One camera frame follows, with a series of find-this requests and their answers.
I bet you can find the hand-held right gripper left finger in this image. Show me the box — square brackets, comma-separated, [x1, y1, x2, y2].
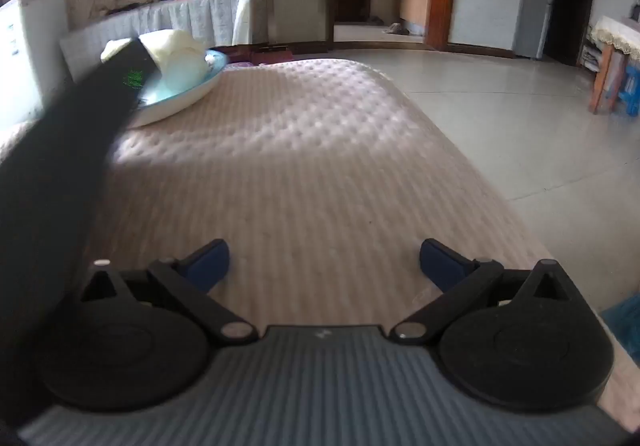
[80, 238, 259, 346]

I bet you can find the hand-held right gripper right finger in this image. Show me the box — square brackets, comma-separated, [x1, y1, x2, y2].
[389, 238, 571, 346]

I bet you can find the white chest freezer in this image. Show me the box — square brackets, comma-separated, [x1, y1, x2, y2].
[0, 0, 71, 129]

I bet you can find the beige quilted bedspread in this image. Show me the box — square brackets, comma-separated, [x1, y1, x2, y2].
[0, 58, 640, 427]

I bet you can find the light blue plate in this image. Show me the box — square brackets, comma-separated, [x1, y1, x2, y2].
[131, 49, 228, 128]

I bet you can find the napa cabbage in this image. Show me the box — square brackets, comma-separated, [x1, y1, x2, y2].
[101, 28, 211, 93]

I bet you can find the pale lace cabinet cloth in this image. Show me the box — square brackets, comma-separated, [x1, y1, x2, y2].
[60, 0, 258, 77]

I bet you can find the blue plastic stool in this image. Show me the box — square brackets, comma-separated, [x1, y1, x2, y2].
[602, 70, 640, 117]

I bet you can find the wooden table with lace cloth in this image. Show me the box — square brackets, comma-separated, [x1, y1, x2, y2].
[580, 16, 640, 114]

